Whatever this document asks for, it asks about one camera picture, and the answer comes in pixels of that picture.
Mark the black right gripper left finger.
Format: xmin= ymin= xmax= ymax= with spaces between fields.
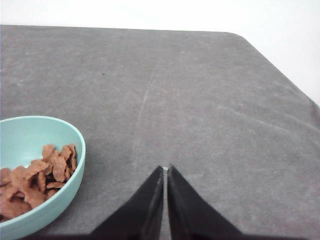
xmin=90 ymin=166 xmax=164 ymax=240

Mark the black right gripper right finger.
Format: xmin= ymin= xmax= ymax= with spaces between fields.
xmin=166 ymin=163 xmax=243 ymax=240

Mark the brown beef cube pile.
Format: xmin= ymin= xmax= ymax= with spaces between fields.
xmin=0 ymin=143 xmax=77 ymax=222

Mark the teal ceramic bowl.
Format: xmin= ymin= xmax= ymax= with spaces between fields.
xmin=0 ymin=115 xmax=86 ymax=240

